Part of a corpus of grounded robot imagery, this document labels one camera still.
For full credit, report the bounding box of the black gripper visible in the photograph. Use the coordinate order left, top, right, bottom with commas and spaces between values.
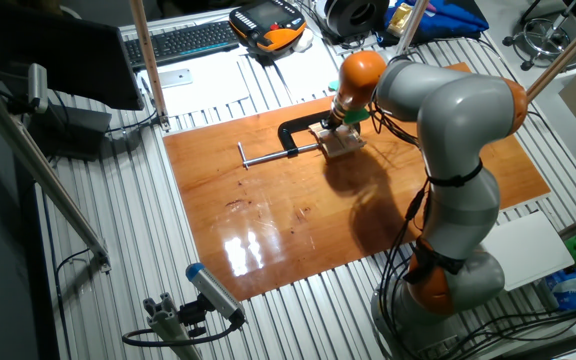
319, 113, 345, 135

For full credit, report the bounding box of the black metal C-clamp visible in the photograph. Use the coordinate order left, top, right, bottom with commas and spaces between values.
236, 109, 357, 170

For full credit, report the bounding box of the white paper sheet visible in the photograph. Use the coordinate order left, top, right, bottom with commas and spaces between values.
137, 57, 252, 119
267, 37, 349, 99

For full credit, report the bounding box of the glossy wooden board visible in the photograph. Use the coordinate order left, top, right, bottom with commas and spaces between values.
162, 62, 553, 303

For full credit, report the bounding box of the black filament spool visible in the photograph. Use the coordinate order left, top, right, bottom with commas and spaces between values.
323, 0, 392, 45

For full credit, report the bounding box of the orange and black teach pendant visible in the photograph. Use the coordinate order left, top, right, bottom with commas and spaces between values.
228, 0, 308, 56

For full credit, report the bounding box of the yellow packet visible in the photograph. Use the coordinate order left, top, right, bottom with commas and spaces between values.
387, 2, 414, 37

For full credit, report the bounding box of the silver smartphone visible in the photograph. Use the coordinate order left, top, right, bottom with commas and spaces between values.
157, 68, 194, 90

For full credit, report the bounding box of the blue cloth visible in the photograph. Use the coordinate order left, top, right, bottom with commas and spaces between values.
377, 0, 490, 47

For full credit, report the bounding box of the black computer keyboard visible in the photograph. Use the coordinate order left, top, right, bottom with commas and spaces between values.
123, 19, 242, 70

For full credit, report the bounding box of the white flat board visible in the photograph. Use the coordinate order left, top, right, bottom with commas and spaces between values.
480, 209, 576, 293

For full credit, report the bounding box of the metal stool base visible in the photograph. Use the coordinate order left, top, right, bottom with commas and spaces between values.
501, 0, 576, 72

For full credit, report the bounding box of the black equipment box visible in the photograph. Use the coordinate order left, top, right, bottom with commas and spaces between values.
30, 102, 113, 162

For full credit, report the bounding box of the aluminium profile stand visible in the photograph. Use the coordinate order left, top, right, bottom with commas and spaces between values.
142, 292, 203, 360

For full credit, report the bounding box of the black computer monitor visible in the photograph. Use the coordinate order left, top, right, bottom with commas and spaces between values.
0, 0, 145, 112

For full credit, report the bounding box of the diagonal aluminium bar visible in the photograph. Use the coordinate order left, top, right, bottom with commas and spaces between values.
0, 67, 113, 274

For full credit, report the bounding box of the blue tissue packet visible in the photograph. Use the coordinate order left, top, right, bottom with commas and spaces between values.
542, 268, 576, 312

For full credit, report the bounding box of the dark metal bar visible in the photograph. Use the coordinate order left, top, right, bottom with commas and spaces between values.
490, 342, 576, 360

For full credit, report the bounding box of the miniature wooden window frame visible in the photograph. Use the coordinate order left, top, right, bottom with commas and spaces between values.
308, 122, 368, 160

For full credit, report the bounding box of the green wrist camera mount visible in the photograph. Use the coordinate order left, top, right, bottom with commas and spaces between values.
327, 78, 372, 126

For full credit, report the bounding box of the wooden frame post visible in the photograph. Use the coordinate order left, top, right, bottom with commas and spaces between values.
128, 0, 172, 132
395, 0, 430, 55
526, 2, 576, 101

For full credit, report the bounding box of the silver camera with blue cap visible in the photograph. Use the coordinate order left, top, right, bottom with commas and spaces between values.
185, 262, 247, 327

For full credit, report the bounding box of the black camera bracket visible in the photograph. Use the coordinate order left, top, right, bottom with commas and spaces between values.
177, 294, 210, 339

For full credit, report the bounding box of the black camera cable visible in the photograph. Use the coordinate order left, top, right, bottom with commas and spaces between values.
121, 319, 242, 349

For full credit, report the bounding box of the grey depth camera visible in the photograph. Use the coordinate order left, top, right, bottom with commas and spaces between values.
26, 62, 50, 115

